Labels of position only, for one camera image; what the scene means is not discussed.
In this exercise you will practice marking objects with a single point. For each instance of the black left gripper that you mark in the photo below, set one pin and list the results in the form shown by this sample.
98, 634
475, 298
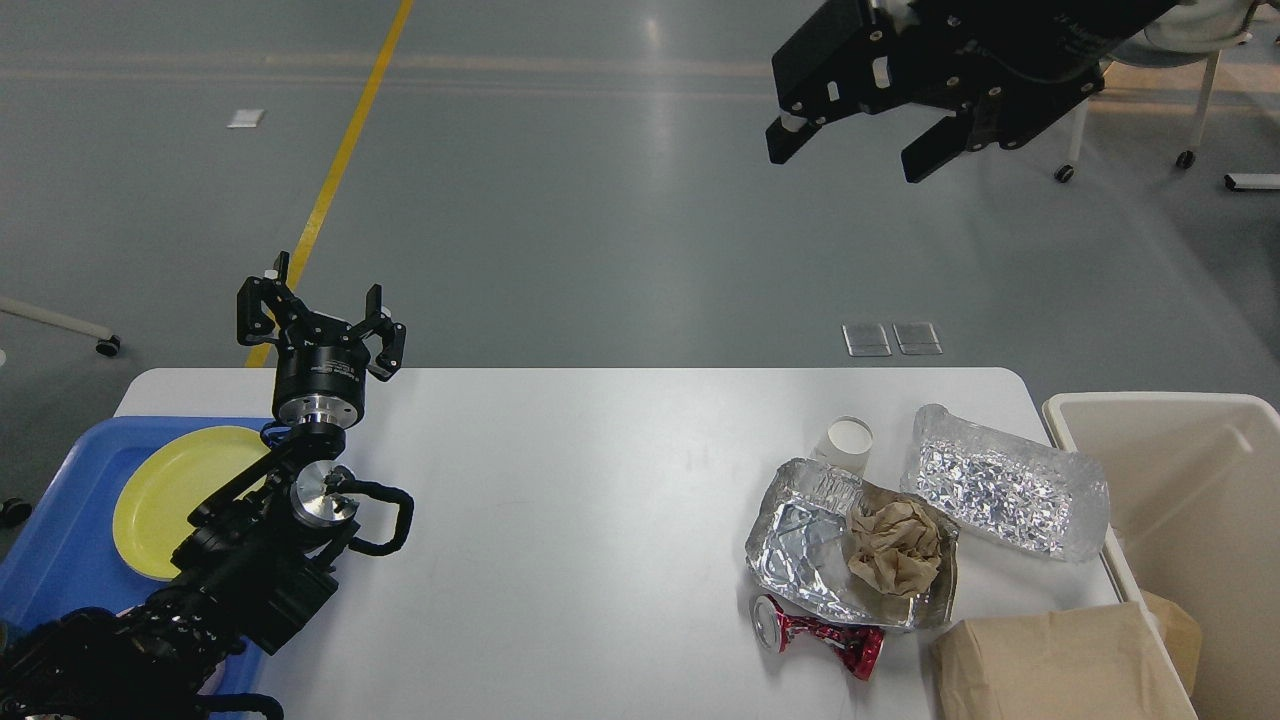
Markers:
316, 382

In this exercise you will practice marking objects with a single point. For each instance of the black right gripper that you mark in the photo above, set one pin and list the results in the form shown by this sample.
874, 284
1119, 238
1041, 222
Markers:
1006, 70

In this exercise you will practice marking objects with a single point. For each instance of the yellow plastic plate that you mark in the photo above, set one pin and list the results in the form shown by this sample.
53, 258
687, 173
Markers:
150, 517

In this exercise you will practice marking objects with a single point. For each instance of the clear plastic bottle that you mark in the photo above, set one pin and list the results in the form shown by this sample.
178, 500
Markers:
1034, 498

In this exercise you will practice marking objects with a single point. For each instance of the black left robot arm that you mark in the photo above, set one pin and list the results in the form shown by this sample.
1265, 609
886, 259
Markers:
259, 562

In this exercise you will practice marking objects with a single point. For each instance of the white caster leg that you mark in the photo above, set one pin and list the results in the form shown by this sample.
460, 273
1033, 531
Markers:
108, 343

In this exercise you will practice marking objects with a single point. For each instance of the floor outlet plate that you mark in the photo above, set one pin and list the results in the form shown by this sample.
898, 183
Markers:
866, 340
917, 338

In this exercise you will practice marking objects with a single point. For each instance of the white office chair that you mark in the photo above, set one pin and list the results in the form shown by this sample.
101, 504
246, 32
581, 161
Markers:
1188, 32

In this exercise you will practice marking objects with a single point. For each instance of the blue plastic tray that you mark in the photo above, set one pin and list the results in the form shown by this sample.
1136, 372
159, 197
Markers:
66, 558

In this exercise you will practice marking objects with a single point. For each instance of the small clear plastic cup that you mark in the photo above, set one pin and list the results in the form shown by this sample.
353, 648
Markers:
846, 444

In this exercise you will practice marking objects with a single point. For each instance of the crumpled brown paper ball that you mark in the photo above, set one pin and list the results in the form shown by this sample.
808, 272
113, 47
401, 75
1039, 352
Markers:
896, 550

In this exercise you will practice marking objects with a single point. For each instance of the crumpled silver foil wrapper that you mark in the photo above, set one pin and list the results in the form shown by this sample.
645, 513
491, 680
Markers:
800, 543

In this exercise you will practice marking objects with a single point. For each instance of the beige plastic bin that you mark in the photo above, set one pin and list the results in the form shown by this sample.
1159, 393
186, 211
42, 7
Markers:
1194, 493

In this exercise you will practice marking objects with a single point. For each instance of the crushed red can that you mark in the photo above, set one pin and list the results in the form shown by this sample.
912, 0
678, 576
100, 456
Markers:
858, 647

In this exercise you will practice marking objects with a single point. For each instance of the brown paper bag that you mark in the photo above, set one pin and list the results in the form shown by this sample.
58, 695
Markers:
1128, 660

